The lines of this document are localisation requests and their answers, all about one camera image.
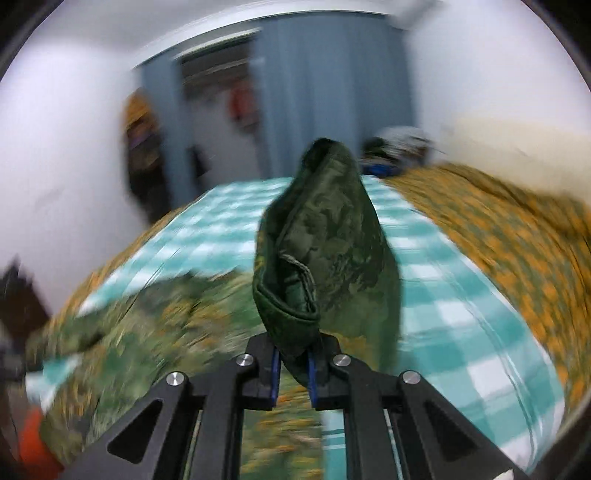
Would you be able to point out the person's orange clothing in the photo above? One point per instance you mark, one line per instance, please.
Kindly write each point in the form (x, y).
(37, 443)

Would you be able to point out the blue curtain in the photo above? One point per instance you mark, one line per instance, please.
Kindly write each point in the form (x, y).
(323, 92)

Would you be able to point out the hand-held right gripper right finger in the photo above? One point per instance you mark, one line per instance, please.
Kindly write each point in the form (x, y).
(312, 381)

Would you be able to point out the teal checked bed sheet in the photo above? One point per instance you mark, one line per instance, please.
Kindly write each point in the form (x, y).
(443, 295)

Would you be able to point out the pile of clothes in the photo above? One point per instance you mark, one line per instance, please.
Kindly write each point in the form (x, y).
(397, 147)

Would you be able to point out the cream headboard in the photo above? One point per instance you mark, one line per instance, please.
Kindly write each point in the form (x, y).
(517, 143)

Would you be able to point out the orange floral bed sheet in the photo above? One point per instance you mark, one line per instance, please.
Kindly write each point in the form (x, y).
(508, 230)

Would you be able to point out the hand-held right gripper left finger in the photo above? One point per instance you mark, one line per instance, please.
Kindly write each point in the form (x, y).
(275, 378)

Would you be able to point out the green floral garment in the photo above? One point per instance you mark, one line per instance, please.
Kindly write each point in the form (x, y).
(323, 230)

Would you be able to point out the dark hanging clothes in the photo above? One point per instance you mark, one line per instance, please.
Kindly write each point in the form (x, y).
(143, 157)

